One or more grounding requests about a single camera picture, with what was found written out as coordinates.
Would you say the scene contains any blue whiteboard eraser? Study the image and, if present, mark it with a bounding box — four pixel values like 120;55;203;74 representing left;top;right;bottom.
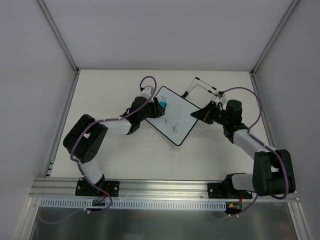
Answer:
159;101;167;109

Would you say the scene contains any small white whiteboard black frame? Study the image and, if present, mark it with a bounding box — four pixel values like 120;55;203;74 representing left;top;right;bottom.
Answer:
146;86;200;146

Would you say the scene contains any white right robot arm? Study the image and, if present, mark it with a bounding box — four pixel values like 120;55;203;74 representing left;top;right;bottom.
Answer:
191;100;296;200

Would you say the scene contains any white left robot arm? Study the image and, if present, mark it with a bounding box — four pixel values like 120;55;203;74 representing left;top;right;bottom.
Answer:
63;96;167;197

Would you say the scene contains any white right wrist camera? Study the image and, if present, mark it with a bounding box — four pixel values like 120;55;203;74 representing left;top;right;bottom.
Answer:
216;91;227;105

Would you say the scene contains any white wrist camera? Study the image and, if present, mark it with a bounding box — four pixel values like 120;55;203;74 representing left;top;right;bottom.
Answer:
216;91;227;105
140;85;155;103

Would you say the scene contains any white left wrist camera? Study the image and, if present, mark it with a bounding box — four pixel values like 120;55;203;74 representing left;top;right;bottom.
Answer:
140;85;155;103

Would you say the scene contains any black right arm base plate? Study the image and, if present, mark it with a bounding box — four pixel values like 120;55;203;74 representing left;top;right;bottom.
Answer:
207;182;253;200

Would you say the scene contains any left aluminium frame post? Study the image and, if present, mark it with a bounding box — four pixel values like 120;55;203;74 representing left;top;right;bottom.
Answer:
35;0;79;74

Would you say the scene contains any aluminium frame post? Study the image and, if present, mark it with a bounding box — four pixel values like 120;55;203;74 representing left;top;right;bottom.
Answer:
35;0;79;74
250;0;301;76

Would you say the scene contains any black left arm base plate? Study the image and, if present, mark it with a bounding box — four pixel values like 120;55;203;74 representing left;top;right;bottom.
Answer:
74;178;120;198

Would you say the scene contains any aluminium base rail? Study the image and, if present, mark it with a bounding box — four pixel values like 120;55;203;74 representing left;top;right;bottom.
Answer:
29;176;300;201

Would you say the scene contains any right aluminium frame post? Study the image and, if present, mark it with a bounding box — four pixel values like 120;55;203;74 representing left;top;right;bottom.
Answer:
250;0;301;76

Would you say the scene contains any white slotted cable duct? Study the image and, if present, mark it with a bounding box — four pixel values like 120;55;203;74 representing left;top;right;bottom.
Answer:
39;198;227;212

